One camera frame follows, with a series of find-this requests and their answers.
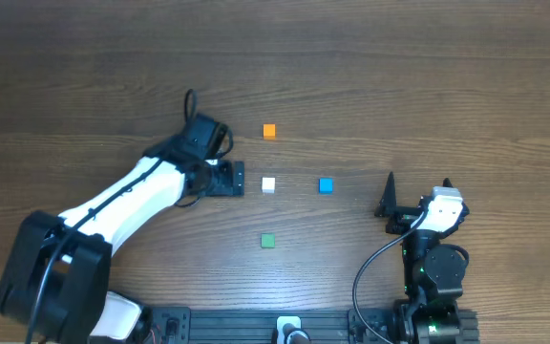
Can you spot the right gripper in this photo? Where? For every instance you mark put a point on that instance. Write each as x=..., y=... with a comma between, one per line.
x=403, y=221

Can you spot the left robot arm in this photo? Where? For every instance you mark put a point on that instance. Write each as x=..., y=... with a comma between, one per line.
x=132, y=200

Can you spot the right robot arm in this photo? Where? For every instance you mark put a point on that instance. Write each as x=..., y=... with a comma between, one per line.
x=439, y=270

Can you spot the blue cube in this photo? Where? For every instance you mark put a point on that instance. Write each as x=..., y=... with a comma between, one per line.
x=326, y=185

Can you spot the white cube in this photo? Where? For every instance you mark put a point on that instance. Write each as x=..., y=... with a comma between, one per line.
x=268, y=184

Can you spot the green cube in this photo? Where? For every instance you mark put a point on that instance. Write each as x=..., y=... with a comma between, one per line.
x=268, y=240

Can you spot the orange cube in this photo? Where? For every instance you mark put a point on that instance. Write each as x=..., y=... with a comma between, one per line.
x=269, y=131

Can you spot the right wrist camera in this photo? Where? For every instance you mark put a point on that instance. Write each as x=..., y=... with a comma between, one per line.
x=442, y=209

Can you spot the mounting rail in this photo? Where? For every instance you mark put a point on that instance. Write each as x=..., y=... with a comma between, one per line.
x=246, y=327

